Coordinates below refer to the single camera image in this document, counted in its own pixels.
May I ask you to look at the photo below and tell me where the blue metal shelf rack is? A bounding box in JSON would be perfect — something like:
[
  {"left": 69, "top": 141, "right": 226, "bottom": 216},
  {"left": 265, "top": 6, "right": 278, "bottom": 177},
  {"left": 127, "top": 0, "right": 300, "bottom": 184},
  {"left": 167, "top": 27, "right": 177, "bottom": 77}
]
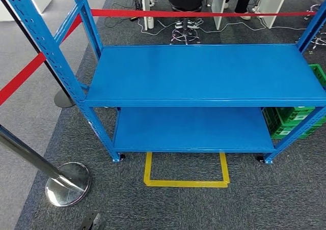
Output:
[{"left": 0, "top": 0, "right": 326, "bottom": 164}]

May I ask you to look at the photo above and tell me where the black stool with chrome base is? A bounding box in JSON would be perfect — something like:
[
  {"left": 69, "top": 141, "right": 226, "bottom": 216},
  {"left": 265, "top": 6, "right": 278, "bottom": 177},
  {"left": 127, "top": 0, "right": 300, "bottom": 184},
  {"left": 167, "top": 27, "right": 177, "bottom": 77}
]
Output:
[{"left": 170, "top": 4, "right": 203, "bottom": 46}]

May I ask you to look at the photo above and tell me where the yellow floor tape square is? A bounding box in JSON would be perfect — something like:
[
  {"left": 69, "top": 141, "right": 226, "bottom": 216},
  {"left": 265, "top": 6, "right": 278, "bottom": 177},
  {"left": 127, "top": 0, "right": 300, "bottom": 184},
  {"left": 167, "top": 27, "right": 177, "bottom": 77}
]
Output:
[{"left": 143, "top": 152, "right": 231, "bottom": 189}]

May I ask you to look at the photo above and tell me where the red barrier belt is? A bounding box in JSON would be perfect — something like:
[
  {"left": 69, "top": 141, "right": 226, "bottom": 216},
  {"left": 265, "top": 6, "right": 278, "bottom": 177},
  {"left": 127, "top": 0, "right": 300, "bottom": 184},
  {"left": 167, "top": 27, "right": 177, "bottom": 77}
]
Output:
[
  {"left": 91, "top": 8, "right": 316, "bottom": 18},
  {"left": 0, "top": 14, "right": 84, "bottom": 107}
]

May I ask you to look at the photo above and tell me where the black stanchion with dark base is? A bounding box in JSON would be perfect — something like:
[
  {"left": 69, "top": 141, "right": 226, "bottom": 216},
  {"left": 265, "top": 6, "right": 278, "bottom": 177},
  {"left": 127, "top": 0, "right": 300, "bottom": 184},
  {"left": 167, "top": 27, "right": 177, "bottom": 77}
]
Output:
[{"left": 0, "top": 0, "right": 76, "bottom": 109}]

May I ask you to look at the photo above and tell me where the chrome stanchion with mirror base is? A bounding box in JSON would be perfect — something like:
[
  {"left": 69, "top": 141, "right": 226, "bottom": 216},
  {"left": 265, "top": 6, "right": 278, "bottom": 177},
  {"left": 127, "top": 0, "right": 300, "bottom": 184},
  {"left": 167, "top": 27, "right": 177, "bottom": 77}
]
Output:
[{"left": 0, "top": 124, "right": 91, "bottom": 208}]

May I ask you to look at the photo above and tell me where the green plastic crate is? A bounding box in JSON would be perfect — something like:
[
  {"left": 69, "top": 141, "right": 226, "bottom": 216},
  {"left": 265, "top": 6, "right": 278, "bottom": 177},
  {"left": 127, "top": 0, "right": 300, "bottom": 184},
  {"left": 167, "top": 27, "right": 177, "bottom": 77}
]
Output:
[{"left": 262, "top": 64, "right": 326, "bottom": 140}]

